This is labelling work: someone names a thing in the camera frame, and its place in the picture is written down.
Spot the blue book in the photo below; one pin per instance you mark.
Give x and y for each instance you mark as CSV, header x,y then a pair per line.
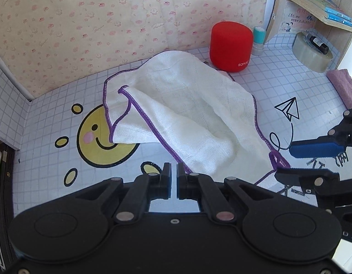
x,y
337,12
340,21

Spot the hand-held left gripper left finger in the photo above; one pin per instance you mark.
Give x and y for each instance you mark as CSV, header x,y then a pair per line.
x,y
167,178

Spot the white towel with purple trim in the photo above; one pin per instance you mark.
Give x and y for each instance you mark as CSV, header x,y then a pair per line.
x,y
178,97

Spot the white corner trim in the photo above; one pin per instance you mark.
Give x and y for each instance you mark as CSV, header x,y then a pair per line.
x,y
13,78

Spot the wooden shelf unit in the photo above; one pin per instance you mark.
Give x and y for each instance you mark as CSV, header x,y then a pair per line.
x,y
307,8

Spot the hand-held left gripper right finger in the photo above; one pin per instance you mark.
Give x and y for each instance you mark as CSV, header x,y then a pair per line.
x,y
180,178

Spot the pink cloth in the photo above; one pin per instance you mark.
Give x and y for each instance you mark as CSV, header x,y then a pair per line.
x,y
344,85

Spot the red cylindrical speaker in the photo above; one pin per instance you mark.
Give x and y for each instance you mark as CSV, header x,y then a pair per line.
x,y
230,45

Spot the clear tape roll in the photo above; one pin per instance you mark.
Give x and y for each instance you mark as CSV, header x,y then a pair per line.
x,y
310,60

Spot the small teal-capped bottle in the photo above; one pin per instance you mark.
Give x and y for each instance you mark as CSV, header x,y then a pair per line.
x,y
258,38

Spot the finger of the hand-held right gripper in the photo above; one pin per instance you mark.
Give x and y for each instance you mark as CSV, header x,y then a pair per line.
x,y
315,149
304,175

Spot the cartoon wall sticker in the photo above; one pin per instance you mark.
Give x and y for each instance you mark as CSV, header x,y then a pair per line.
x,y
298,20

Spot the black flat device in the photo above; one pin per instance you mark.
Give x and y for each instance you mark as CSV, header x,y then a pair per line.
x,y
7,182

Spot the small dark bottle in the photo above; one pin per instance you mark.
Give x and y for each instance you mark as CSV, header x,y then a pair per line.
x,y
318,43

